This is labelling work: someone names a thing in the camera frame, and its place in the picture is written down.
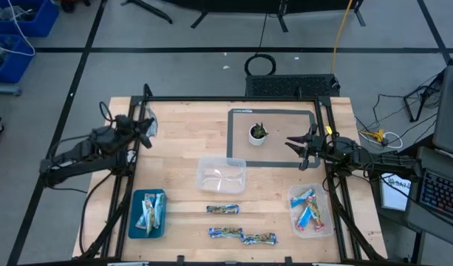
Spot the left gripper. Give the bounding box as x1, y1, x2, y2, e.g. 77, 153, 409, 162
114, 114, 156, 150

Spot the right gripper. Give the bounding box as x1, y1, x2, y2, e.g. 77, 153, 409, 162
285, 123, 330, 171

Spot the blue red granola bar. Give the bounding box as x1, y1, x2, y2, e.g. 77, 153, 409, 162
290, 188, 316, 208
296, 205, 314, 232

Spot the green purple granola bar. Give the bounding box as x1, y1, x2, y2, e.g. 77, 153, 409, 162
208, 227, 245, 239
205, 203, 241, 215
240, 232, 278, 246

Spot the tan mat grey border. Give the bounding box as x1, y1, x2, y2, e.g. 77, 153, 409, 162
226, 108, 321, 169

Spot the potted plant white pot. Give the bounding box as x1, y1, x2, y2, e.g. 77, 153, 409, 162
248, 122, 270, 147

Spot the clear plastic container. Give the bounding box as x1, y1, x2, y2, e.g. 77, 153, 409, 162
196, 155, 248, 195
287, 183, 334, 239

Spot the black computer case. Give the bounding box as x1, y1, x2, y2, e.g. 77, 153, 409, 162
245, 73, 341, 98

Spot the yellow power plug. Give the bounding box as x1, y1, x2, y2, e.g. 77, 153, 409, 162
361, 129, 386, 146

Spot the white paper sheet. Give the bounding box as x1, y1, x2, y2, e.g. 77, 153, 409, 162
380, 173, 414, 212

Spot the teal rectangular tray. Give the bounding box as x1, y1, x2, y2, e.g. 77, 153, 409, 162
127, 188, 168, 240

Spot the blue plastic bin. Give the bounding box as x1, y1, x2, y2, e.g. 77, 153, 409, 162
0, 33, 35, 84
0, 0, 60, 38

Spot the grey desk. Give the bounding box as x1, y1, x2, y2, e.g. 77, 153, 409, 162
403, 146, 453, 249
432, 64, 453, 158

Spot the grey cart base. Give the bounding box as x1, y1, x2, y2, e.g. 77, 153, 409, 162
0, 81, 23, 97

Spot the black partition screen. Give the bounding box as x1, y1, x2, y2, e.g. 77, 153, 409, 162
120, 0, 367, 34

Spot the black backlit keyboard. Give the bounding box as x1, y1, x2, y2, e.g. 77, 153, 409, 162
418, 168, 453, 222

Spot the black aluminium frame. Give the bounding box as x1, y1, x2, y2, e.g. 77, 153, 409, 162
78, 83, 388, 265

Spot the black coiled cable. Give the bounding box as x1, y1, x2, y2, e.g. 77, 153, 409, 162
244, 13, 278, 77

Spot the white looped cable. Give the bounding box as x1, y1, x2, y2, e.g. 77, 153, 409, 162
381, 131, 403, 150

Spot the yellow cable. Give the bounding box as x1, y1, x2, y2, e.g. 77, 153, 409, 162
330, 0, 355, 74

